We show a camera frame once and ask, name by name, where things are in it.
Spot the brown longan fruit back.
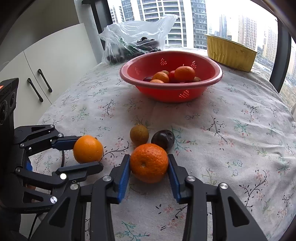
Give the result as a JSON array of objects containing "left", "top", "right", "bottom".
[{"left": 130, "top": 125, "right": 149, "bottom": 146}]

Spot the black cabinet handle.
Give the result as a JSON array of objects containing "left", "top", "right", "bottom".
[
  {"left": 27, "top": 78, "right": 44, "bottom": 102},
  {"left": 38, "top": 68, "right": 53, "bottom": 93}
]

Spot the black window frame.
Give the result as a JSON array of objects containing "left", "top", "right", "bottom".
[{"left": 82, "top": 1, "right": 295, "bottom": 91}]

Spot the large smooth orange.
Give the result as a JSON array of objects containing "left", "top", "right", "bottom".
[{"left": 73, "top": 135, "right": 103, "bottom": 164}]

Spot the dark plum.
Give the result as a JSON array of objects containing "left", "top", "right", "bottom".
[
  {"left": 143, "top": 77, "right": 152, "bottom": 82},
  {"left": 151, "top": 130, "right": 175, "bottom": 151}
]

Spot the red tomato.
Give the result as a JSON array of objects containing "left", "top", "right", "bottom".
[{"left": 168, "top": 70, "right": 178, "bottom": 83}]

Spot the yellow foil container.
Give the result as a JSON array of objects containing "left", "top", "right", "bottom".
[{"left": 206, "top": 34, "right": 257, "bottom": 72}]

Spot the bumpy mandarin orange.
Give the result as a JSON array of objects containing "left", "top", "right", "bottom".
[{"left": 129, "top": 144, "right": 169, "bottom": 184}]

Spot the red plastic colander bowl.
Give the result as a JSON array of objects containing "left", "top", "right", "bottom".
[{"left": 119, "top": 51, "right": 223, "bottom": 103}]

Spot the mandarin with stem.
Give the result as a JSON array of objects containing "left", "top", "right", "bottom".
[{"left": 175, "top": 66, "right": 196, "bottom": 82}]

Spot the small mandarin orange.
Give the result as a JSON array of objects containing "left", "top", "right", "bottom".
[{"left": 150, "top": 79, "right": 164, "bottom": 84}]

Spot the black cabinet handle left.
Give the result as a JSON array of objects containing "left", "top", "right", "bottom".
[{"left": 27, "top": 78, "right": 44, "bottom": 102}]

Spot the clear plastic bag of fruit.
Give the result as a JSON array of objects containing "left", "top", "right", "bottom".
[{"left": 99, "top": 14, "right": 177, "bottom": 65}]

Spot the white cabinet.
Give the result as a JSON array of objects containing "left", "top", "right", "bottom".
[{"left": 1, "top": 24, "right": 97, "bottom": 127}]

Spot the black cabinet handle right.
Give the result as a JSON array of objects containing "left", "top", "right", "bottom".
[{"left": 38, "top": 68, "right": 53, "bottom": 93}]

